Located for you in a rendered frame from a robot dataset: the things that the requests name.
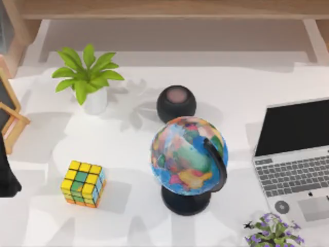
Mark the silver laptop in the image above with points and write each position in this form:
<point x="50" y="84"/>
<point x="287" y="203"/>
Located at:
<point x="293" y="164"/>

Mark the colourful globe on black stand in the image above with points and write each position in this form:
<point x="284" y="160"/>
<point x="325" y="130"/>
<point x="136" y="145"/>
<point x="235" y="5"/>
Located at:
<point x="187" y="154"/>

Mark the wooden shelf unit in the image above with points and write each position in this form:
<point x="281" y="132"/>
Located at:
<point x="164" y="15"/>

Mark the green plant in white pot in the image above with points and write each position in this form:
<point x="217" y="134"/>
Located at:
<point x="87" y="74"/>

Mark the purple flowering plant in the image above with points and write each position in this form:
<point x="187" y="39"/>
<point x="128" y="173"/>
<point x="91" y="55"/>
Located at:
<point x="272" y="230"/>

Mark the colourful puzzle cube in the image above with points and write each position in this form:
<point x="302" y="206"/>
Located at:
<point x="82" y="184"/>

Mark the wooden framed blackboard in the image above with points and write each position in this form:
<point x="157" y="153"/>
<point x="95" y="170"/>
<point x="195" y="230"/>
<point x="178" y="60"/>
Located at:
<point x="7" y="103"/>

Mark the round black speaker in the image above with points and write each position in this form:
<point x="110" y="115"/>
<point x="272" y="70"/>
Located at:
<point x="176" y="103"/>

